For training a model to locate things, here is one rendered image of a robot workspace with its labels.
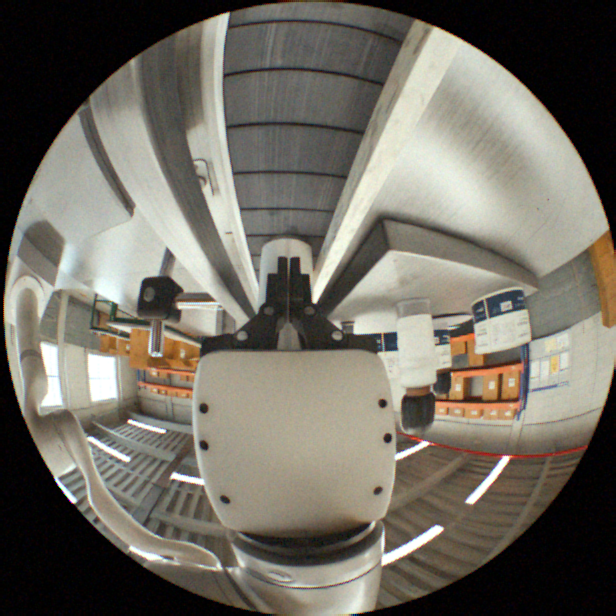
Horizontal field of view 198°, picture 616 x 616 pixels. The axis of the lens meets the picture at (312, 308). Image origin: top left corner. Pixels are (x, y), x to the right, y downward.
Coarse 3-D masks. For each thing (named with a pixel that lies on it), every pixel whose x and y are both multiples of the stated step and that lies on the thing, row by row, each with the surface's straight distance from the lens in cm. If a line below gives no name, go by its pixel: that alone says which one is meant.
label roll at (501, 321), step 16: (512, 288) 59; (480, 304) 59; (496, 304) 57; (512, 304) 58; (480, 320) 59; (496, 320) 57; (512, 320) 57; (528, 320) 63; (480, 336) 60; (496, 336) 56; (512, 336) 57; (528, 336) 62; (480, 352) 61
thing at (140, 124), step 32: (128, 64) 4; (160, 64) 5; (96, 96) 5; (128, 96) 4; (160, 96) 4; (128, 128) 4; (160, 128) 4; (128, 160) 4; (160, 160) 4; (192, 160) 6; (128, 192) 5; (160, 192) 5; (192, 192) 6; (160, 224) 6; (192, 224) 6; (192, 256) 7; (224, 256) 9; (224, 288) 9
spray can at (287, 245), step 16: (272, 240) 19; (288, 240) 19; (304, 240) 20; (272, 256) 18; (288, 256) 18; (304, 256) 19; (272, 272) 18; (288, 272) 17; (304, 272) 18; (288, 288) 17; (288, 304) 16; (288, 320) 16; (288, 336) 16
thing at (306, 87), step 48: (240, 48) 12; (288, 48) 11; (336, 48) 11; (384, 48) 12; (240, 96) 12; (288, 96) 12; (336, 96) 12; (240, 144) 13; (288, 144) 13; (336, 144) 13; (240, 192) 16; (288, 192) 15; (336, 192) 15
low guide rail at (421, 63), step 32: (416, 32) 10; (416, 64) 9; (448, 64) 9; (384, 96) 10; (416, 96) 9; (384, 128) 9; (384, 160) 10; (352, 192) 11; (352, 224) 13; (320, 256) 19; (320, 288) 23
